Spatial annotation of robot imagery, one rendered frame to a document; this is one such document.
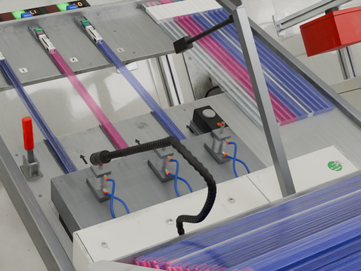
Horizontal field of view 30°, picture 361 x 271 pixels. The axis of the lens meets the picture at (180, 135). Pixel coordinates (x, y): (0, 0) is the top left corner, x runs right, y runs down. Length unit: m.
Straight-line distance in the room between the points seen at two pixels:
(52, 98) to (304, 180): 1.33
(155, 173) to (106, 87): 1.28
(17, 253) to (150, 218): 0.65
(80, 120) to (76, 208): 1.29
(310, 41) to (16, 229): 0.97
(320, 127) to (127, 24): 0.52
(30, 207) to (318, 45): 1.10
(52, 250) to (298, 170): 0.41
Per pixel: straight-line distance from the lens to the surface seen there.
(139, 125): 1.28
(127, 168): 1.10
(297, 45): 2.08
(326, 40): 1.92
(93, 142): 1.24
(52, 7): 1.66
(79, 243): 0.96
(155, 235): 0.98
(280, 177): 1.02
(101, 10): 1.61
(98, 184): 1.04
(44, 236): 1.06
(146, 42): 1.53
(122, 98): 2.37
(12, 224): 1.60
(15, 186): 1.14
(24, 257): 1.61
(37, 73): 1.41
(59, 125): 2.28
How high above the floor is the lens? 2.18
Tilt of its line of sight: 63 degrees down
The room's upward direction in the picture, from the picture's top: 76 degrees clockwise
